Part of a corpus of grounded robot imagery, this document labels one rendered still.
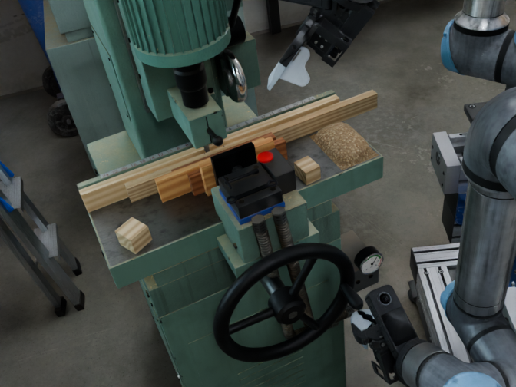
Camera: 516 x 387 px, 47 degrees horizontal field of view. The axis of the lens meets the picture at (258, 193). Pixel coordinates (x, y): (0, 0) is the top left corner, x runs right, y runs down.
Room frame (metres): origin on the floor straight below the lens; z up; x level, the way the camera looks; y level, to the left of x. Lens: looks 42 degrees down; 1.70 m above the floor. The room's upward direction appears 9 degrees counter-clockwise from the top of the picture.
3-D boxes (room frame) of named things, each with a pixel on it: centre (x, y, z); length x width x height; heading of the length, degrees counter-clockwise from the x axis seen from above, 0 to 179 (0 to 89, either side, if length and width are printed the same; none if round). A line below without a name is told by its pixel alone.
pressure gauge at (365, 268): (0.88, -0.22, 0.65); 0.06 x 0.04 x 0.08; 109
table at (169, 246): (0.91, 0.03, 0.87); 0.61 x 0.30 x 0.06; 109
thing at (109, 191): (1.03, 0.07, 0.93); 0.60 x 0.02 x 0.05; 109
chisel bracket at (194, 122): (1.02, 0.10, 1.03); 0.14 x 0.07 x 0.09; 19
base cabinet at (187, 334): (1.11, 0.13, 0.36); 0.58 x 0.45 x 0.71; 19
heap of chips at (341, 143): (1.01, -0.20, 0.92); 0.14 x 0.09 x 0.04; 19
